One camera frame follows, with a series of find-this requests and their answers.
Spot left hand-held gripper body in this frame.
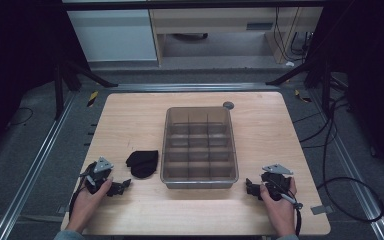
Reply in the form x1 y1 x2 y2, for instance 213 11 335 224
79 156 115 196

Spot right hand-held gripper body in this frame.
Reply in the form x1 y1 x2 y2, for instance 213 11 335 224
260 162 295 202

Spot black cloth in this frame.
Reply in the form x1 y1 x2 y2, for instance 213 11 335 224
125 149 160 180

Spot clear divided storage box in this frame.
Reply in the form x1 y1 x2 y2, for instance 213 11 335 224
159 105 240 190

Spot person's right hand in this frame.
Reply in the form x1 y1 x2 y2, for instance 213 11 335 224
259 176 298 238

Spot person's left hand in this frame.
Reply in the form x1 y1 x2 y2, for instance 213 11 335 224
65 178 114 233

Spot yellow black striped tape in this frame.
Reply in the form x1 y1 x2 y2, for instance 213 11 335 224
294 88 313 104
86 90 100 108

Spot black metal stand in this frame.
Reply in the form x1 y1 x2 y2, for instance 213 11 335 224
265 58 349 118
53 56 119 121

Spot white cabinet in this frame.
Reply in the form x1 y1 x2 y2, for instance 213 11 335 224
66 9 158 63

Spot right hand-held gripper cable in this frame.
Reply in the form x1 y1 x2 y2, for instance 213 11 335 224
267 178 304 237

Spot hand-held gripper cable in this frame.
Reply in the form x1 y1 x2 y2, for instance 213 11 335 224
267 178 304 237
68 169 96 219

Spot left hand-held gripper cable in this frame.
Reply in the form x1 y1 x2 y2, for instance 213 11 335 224
68 169 96 219

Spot grey metal table bracket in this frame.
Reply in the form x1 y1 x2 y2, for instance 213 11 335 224
310 204 334 216

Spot aluminium floor rail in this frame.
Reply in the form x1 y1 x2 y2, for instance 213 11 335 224
0 93 76 240
308 89 384 240

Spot thin black floor cable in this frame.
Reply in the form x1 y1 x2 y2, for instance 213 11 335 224
5 106 34 129

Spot black looped floor cable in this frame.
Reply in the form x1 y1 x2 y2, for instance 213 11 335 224
315 96 384 224

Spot black hanging desk cables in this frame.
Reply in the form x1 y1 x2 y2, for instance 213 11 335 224
273 7 314 64

